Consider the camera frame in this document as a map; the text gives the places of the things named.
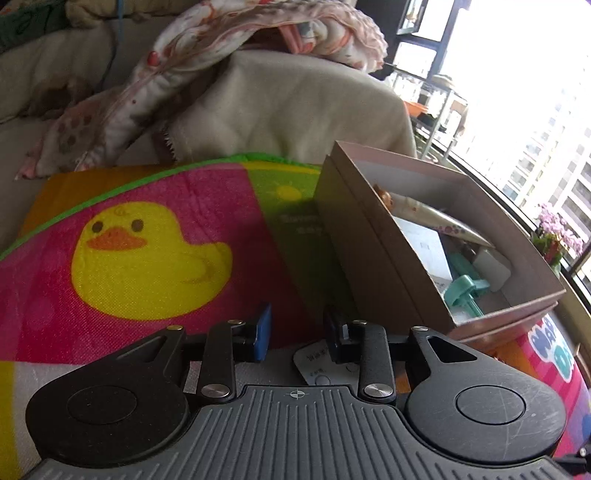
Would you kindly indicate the metal storage rack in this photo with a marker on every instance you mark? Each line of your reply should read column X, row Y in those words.
column 450, row 99

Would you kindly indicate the pink flowering potted plant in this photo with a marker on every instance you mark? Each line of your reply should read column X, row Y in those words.
column 556, row 228

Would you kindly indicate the small white carton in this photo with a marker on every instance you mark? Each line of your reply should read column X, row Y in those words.
column 427, row 249

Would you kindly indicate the colourful cartoon play mat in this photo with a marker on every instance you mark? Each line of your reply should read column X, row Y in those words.
column 184, row 194

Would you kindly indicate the white power adapter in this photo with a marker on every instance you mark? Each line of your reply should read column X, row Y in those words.
column 496, row 272

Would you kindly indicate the orange bear figurine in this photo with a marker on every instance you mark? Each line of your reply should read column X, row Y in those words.
column 385, row 198

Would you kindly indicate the patterned plastic packet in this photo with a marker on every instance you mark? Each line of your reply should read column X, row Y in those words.
column 429, row 217

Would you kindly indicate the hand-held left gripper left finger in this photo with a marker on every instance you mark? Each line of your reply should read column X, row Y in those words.
column 263, row 334

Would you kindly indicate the brown cardboard box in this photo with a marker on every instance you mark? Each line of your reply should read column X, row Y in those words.
column 369, row 258

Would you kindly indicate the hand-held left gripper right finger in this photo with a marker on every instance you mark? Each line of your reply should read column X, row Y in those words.
column 333, row 339

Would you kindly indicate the sofa with beige cover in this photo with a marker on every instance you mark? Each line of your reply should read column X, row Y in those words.
column 300, row 106

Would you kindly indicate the floral pink blanket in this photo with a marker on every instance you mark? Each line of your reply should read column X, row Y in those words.
column 184, row 50

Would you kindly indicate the white card with round buttons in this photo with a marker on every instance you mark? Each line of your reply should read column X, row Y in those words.
column 318, row 369

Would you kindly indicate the teal plastic tool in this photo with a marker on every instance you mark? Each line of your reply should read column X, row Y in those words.
column 466, row 286

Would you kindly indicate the green plush toy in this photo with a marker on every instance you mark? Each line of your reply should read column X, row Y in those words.
column 27, row 27

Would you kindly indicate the orange plastic basin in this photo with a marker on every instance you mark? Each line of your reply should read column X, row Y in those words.
column 415, row 108

